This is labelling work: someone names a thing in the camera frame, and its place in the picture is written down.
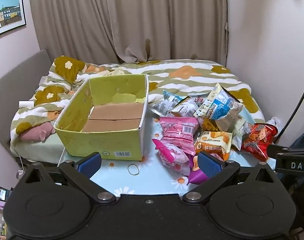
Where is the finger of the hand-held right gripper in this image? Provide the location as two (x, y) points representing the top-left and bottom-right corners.
(266, 144), (304, 155)
(275, 154), (304, 173)

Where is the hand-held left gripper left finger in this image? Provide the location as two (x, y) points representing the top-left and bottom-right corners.
(14, 152), (117, 204)

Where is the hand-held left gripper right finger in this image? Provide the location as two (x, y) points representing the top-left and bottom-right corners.
(182, 152), (287, 204)

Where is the green cardboard box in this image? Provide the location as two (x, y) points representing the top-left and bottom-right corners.
(53, 74), (149, 161)

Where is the red chip bag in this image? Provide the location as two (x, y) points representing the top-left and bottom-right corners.
(242, 123), (278, 162)

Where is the pile of snack packets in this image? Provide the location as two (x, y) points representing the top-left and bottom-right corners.
(149, 82), (253, 186)

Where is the white crumpled cloth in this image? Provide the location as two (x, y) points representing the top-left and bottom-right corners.
(267, 117), (283, 132)

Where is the light green bed sheet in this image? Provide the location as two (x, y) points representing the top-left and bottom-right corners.
(10, 139), (65, 164)

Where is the pink plush toy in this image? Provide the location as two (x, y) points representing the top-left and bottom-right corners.
(19, 123), (57, 143)

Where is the flower print quilt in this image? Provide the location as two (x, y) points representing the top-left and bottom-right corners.
(10, 56), (265, 145)

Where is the small black screen device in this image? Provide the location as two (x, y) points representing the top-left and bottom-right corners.
(0, 186), (12, 202)

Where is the grey bed headboard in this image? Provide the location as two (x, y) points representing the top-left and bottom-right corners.
(0, 49), (53, 155)

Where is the beige curtain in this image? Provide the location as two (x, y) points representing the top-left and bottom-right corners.
(28, 0), (228, 64)

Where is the framed houses picture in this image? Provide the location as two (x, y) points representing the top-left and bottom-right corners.
(0, 0), (27, 38)

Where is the black cable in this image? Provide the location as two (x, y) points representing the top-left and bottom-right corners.
(274, 73), (304, 142)

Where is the white charger with cable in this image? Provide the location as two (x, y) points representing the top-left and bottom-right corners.
(15, 152), (25, 178)

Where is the white wall conduit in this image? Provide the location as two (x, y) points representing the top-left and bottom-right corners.
(224, 0), (230, 67)

